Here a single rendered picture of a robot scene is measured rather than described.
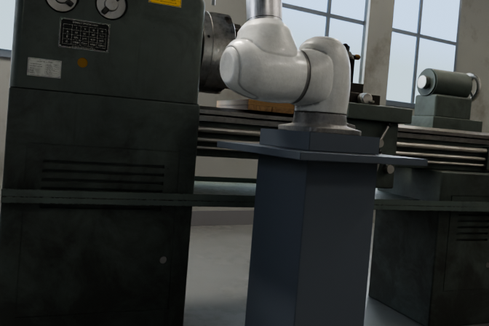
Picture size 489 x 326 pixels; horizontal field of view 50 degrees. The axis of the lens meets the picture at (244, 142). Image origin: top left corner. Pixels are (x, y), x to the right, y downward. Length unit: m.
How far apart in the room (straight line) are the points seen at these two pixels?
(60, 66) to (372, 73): 3.71
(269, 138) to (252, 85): 0.23
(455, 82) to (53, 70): 1.79
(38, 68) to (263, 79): 0.72
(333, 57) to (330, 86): 0.08
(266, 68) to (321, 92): 0.19
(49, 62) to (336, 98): 0.87
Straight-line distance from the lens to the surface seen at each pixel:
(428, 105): 2.61
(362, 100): 2.09
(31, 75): 1.72
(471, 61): 6.24
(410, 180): 2.54
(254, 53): 1.36
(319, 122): 1.48
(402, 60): 5.42
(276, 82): 1.39
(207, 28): 1.96
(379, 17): 5.14
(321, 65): 1.47
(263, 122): 2.00
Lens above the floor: 0.79
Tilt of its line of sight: 2 degrees down
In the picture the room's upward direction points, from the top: 5 degrees clockwise
